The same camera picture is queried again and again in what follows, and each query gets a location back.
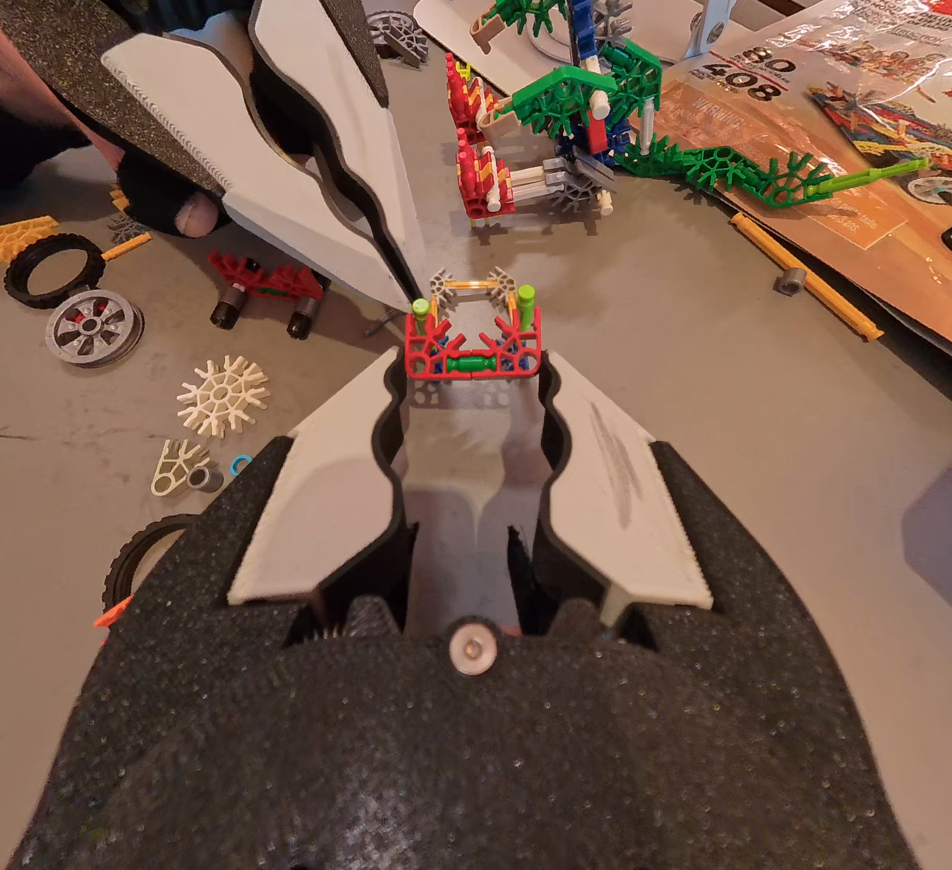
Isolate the black rubber tyre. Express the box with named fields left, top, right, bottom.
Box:
left=3, top=232, right=107, bottom=311
left=103, top=513, right=202, bottom=614

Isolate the person's left hand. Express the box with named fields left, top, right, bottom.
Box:
left=0, top=30, right=232, bottom=240

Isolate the red connector bridge green rod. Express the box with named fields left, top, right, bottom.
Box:
left=404, top=305, right=542, bottom=382

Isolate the silver spoked wheel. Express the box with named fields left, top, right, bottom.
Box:
left=46, top=289, right=144, bottom=369

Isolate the multicolour construction toy model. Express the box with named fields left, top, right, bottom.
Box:
left=445, top=0, right=931, bottom=220

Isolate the white snowflake connector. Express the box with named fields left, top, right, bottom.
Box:
left=176, top=355, right=270, bottom=437

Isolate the white fan connector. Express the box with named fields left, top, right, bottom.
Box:
left=150, top=439, right=213, bottom=499

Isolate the toy instruction booklet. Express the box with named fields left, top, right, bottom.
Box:
left=654, top=0, right=952, bottom=358

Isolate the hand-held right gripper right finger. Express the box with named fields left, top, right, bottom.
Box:
left=537, top=349, right=715, bottom=627

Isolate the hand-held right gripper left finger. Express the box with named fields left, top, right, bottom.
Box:
left=225, top=347, right=417, bottom=607

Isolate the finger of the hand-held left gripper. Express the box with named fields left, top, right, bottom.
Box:
left=99, top=28, right=423, bottom=317
left=249, top=0, right=426, bottom=294

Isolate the rod frame with lime posts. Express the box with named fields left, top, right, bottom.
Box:
left=409, top=266, right=540, bottom=376

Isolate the grey spoked hub wheel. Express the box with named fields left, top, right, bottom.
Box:
left=366, top=9, right=431, bottom=68

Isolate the white base board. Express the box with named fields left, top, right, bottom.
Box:
left=413, top=0, right=708, bottom=101

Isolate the long yellow rod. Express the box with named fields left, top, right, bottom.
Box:
left=730, top=212, right=885, bottom=342

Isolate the red axle with black wheels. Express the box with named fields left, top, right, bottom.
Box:
left=207, top=250, right=328, bottom=342

